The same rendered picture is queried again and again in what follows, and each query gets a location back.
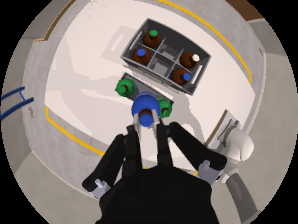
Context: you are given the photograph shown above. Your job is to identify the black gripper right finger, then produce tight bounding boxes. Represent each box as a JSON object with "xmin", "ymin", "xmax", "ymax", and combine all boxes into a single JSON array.
[{"xmin": 152, "ymin": 109, "xmax": 227, "ymax": 197}]

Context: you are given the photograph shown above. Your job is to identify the blue-labeled bottle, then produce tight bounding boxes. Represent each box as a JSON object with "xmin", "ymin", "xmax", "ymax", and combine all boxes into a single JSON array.
[{"xmin": 131, "ymin": 92, "xmax": 161, "ymax": 127}]

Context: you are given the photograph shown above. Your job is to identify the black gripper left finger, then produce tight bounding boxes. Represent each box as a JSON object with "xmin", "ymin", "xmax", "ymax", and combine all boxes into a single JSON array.
[{"xmin": 82, "ymin": 113, "xmax": 143, "ymax": 202}]

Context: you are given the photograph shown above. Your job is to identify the brown bottle with green cap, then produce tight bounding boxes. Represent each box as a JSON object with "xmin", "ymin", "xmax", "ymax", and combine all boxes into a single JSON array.
[{"xmin": 143, "ymin": 30, "xmax": 161, "ymax": 51}]

